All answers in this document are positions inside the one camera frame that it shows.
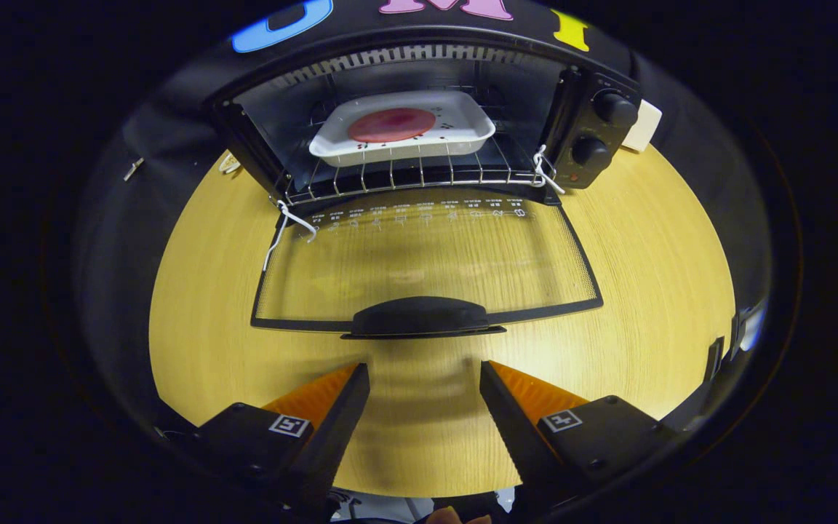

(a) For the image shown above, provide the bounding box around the white plastic appliance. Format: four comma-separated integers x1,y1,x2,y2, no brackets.
621,99,663,154

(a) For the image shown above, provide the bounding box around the black oven knob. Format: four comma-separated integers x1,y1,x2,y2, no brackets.
594,89,639,127
570,135,611,169

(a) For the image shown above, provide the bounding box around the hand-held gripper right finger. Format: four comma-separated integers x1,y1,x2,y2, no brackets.
479,360,682,517

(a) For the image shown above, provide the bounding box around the glass toaster oven door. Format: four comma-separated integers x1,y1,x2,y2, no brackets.
250,191,604,341

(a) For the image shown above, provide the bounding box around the white string tie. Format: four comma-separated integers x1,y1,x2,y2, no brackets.
532,144,567,195
263,200,318,272

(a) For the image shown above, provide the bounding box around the white square plate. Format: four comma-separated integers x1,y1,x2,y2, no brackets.
308,90,497,168

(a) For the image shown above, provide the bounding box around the black toaster oven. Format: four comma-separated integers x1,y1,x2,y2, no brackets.
204,28,644,341

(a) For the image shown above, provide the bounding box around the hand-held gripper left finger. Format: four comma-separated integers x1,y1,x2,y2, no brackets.
193,362,371,521

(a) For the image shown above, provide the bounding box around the pink ham slice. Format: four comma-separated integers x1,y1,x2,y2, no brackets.
347,108,437,144

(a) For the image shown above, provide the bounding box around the dark metal frame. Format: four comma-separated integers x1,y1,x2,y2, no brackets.
703,298,769,379

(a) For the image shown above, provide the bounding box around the oven wire rack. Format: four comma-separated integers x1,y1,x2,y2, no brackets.
284,135,547,206

